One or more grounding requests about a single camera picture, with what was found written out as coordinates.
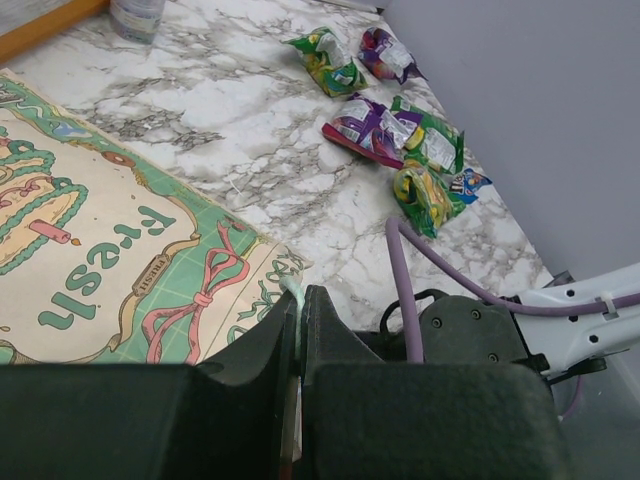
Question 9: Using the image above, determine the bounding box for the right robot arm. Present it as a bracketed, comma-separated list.
[414, 265, 639, 384]

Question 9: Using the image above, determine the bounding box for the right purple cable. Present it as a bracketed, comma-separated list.
[384, 217, 640, 426]

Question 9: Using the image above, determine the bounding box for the purple snack packet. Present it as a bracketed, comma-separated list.
[321, 93, 423, 170]
[358, 27, 426, 85]

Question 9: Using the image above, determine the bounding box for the blue candy packet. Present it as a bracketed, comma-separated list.
[449, 168, 493, 205]

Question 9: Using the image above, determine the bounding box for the green chips packet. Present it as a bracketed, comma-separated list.
[391, 95, 464, 175]

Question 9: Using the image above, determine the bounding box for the green paper bag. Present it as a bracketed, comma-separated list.
[1, 70, 308, 365]

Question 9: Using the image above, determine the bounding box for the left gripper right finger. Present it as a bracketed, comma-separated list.
[299, 285, 570, 479]

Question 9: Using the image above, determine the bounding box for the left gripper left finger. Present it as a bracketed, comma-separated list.
[1, 293, 297, 479]

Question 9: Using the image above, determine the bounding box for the orange wooden rack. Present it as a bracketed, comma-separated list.
[1, 0, 109, 64]

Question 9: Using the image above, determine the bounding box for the small clear plastic cup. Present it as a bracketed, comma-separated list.
[109, 0, 166, 45]

